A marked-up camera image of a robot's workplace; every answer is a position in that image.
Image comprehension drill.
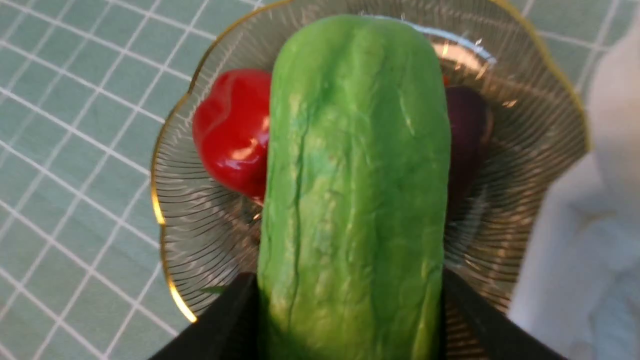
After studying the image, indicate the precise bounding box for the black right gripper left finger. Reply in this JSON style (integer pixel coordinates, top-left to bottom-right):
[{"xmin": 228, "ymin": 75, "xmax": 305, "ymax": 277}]
[{"xmin": 151, "ymin": 272, "xmax": 259, "ymax": 360}]

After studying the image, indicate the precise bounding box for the red bell pepper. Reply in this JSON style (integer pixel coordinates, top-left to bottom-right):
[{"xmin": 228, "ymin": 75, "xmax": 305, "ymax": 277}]
[{"xmin": 192, "ymin": 68, "xmax": 272, "ymax": 205}]

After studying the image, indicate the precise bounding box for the cream canvas tote bag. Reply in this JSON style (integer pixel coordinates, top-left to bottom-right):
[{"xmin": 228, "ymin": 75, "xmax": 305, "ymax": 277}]
[{"xmin": 508, "ymin": 23, "xmax": 640, "ymax": 360}]

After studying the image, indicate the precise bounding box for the green checkered tablecloth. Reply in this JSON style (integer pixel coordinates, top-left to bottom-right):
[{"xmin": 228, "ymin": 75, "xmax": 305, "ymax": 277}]
[{"xmin": 1, "ymin": 0, "xmax": 639, "ymax": 360}]

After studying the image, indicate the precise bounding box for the green cucumber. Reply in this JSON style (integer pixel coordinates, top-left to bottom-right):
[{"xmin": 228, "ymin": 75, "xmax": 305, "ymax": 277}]
[{"xmin": 257, "ymin": 14, "xmax": 451, "ymax": 360}]

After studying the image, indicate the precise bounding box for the dark purple eggplant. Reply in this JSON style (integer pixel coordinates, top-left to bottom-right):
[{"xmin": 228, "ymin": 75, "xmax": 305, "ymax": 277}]
[{"xmin": 445, "ymin": 86, "xmax": 494, "ymax": 220}]

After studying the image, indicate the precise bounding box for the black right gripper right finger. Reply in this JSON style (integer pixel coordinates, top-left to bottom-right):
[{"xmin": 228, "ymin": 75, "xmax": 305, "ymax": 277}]
[{"xmin": 441, "ymin": 268, "xmax": 564, "ymax": 360}]

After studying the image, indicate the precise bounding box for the gold-rimmed glass plate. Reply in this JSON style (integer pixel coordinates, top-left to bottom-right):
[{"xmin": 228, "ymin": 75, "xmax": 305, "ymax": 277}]
[{"xmin": 150, "ymin": 0, "xmax": 590, "ymax": 360}]

